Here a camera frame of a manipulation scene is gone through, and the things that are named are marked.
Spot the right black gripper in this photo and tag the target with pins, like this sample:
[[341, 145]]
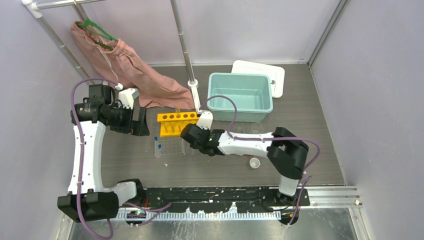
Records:
[[208, 131]]

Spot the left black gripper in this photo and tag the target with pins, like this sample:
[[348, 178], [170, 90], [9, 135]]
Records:
[[139, 127]]

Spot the blue capped tube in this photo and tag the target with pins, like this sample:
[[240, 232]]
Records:
[[156, 143], [159, 151]]

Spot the small glass flask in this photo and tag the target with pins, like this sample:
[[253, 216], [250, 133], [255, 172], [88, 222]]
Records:
[[239, 130]]

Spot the large clear test tube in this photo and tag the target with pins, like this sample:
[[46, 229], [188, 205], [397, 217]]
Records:
[[178, 111]]

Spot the glass beaker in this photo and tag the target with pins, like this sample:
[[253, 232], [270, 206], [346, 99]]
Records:
[[257, 128]]

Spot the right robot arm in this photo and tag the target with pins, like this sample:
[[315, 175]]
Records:
[[285, 151]]

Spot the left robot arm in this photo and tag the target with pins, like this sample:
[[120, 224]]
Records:
[[86, 195]]

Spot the yellow test tube rack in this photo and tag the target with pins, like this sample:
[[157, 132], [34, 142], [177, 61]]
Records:
[[172, 124]]

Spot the clear well plate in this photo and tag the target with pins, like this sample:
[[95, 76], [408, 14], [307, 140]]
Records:
[[171, 146]]

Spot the small white cup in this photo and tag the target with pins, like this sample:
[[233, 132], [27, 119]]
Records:
[[254, 163]]

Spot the pink cloth garment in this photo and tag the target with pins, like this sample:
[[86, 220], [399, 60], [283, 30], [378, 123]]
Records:
[[123, 66]]

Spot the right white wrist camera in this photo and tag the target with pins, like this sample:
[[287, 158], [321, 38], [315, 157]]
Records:
[[205, 120]]

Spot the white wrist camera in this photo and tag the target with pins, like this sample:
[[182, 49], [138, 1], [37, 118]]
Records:
[[205, 120], [127, 96]]

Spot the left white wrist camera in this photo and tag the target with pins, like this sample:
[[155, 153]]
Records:
[[127, 96]]

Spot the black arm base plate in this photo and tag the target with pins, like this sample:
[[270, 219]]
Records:
[[247, 199]]

